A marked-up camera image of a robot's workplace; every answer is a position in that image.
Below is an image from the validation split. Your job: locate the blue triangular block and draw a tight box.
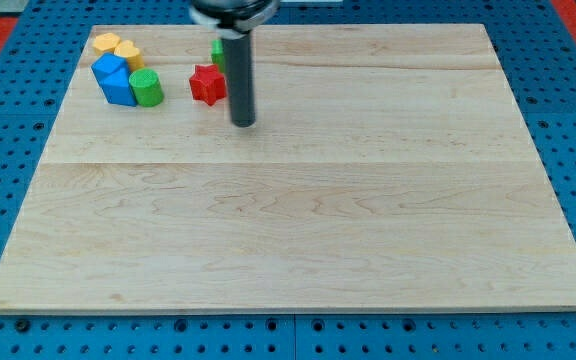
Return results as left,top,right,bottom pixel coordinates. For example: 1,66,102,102
100,68,137,107

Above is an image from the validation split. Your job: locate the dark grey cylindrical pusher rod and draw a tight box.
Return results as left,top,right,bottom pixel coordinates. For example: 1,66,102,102
220,28,258,128

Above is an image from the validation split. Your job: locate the yellow heart block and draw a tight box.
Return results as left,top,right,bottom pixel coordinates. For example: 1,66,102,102
114,40,145,72

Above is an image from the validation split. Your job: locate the black silver robot wrist flange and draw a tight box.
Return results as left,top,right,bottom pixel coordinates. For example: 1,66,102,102
189,0,281,35

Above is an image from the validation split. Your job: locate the green star block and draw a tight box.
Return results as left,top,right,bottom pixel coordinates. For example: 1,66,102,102
211,39,225,74

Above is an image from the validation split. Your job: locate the light wooden board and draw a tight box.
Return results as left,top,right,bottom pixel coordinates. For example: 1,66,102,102
0,24,576,315

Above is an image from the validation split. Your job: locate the green cylinder block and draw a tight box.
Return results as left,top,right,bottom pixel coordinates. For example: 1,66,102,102
129,68,164,107

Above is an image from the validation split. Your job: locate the yellow hexagon block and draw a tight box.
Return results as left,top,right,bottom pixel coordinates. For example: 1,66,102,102
92,32,121,56

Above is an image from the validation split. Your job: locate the blue pentagon block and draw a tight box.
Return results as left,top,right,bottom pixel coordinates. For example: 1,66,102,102
91,53,128,85

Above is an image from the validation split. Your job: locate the red star block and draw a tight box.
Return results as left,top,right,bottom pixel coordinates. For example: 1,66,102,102
189,64,227,106

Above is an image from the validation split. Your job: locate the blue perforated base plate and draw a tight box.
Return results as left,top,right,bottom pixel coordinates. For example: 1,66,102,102
0,0,576,359

